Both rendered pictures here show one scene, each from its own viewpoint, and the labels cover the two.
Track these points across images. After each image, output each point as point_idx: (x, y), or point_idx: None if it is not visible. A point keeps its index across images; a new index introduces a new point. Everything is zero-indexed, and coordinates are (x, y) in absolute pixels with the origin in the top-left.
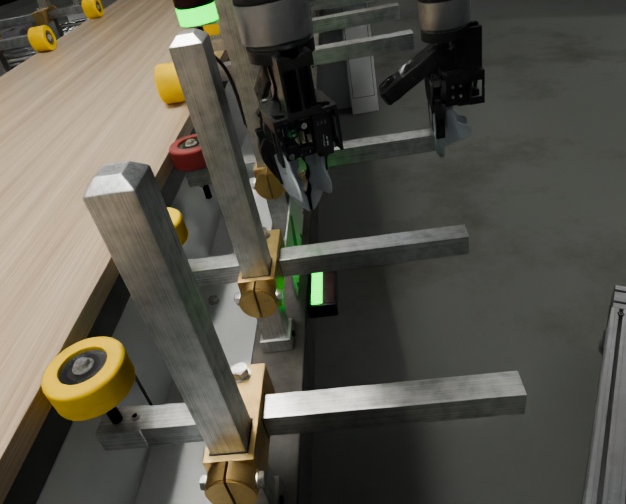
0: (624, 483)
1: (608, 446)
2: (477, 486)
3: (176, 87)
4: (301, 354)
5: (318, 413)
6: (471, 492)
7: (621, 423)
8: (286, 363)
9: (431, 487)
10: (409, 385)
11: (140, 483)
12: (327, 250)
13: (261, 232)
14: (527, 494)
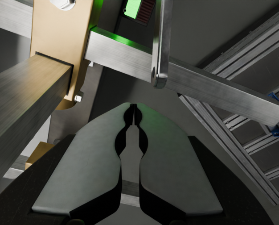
0: (235, 70)
1: (246, 54)
2: (192, 12)
3: None
4: (100, 70)
5: None
6: (187, 14)
7: (263, 47)
8: (87, 73)
9: (173, 2)
10: (138, 199)
11: None
12: (145, 72)
13: (49, 100)
14: (207, 27)
